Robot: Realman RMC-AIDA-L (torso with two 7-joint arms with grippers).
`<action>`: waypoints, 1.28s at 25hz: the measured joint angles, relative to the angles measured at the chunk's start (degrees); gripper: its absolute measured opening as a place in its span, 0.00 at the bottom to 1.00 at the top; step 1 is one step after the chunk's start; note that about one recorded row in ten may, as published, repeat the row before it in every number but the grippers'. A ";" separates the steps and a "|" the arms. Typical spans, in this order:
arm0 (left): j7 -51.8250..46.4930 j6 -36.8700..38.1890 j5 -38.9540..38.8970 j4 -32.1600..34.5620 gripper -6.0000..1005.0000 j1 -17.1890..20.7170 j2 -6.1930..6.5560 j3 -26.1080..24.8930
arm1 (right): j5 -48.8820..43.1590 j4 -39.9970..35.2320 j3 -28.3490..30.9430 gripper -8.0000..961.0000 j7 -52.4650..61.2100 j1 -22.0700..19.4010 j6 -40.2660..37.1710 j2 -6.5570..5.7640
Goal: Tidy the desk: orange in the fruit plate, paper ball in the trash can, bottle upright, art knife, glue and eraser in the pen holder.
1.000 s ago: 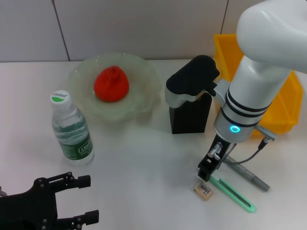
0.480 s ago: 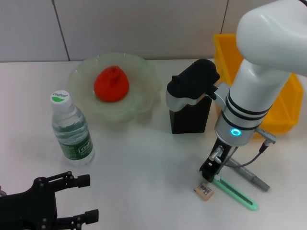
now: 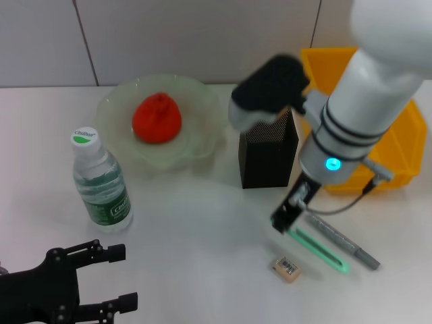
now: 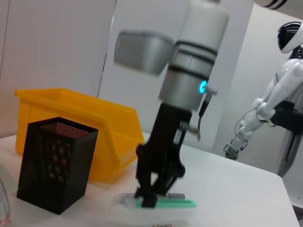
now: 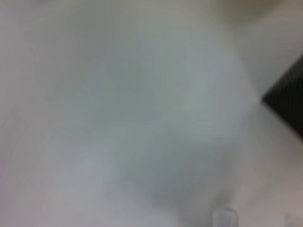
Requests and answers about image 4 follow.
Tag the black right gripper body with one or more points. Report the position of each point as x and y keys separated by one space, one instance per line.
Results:
x=165 y=142

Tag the green glass fruit plate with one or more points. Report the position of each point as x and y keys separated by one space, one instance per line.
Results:
x=6 y=194

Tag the grey marker pen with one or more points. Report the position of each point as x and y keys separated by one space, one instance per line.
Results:
x=176 y=196

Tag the yellow plastic bin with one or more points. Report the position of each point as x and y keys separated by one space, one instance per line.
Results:
x=71 y=106

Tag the black mesh pen holder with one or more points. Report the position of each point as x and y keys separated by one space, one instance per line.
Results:
x=52 y=165

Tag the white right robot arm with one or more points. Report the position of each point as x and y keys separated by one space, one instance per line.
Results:
x=201 y=47

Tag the white humanoid robot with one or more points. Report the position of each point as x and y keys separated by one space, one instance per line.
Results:
x=277 y=94

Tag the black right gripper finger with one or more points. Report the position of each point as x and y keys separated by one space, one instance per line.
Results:
x=146 y=191
x=169 y=182

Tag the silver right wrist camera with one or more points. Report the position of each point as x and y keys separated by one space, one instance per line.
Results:
x=142 y=52

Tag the green utility knife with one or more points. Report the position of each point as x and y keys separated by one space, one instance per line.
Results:
x=180 y=203

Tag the beige eraser with barcode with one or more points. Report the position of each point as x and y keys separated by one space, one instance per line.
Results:
x=163 y=225

